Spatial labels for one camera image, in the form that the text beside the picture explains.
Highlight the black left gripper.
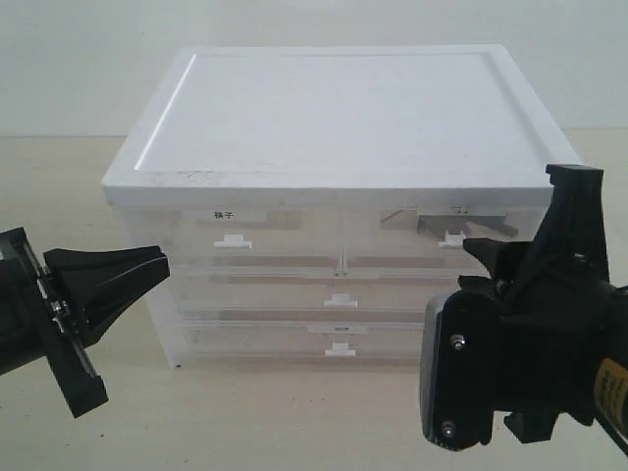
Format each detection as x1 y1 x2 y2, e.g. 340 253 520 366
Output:
1 228 170 418

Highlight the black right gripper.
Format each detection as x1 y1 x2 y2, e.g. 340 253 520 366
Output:
463 164 627 442

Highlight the key bunch with blue fob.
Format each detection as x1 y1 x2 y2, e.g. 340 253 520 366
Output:
378 208 519 241

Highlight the middle wide clear drawer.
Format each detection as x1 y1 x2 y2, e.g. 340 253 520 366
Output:
169 272 458 313

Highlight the wide clear drawer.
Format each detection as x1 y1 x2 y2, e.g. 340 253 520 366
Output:
169 272 458 313
164 321 423 364

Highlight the bottom wide clear drawer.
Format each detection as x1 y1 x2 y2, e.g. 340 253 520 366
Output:
164 321 423 364

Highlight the white translucent drawer cabinet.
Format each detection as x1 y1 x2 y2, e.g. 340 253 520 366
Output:
102 45 579 368

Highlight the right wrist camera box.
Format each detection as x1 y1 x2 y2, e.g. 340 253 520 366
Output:
418 276 499 451

